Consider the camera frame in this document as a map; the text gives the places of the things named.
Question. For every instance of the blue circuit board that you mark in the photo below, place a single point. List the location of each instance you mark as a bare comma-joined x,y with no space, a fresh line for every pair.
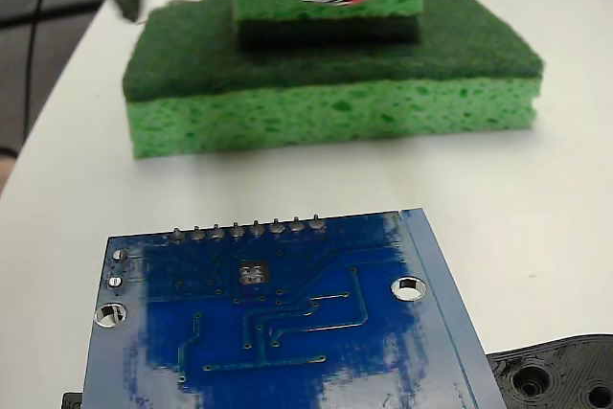
287,332

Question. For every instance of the black plastic part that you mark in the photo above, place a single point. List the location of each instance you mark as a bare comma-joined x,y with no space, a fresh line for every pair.
551,370

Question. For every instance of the large green scrub sponge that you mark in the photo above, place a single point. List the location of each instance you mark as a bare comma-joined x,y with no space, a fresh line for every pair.
335,107

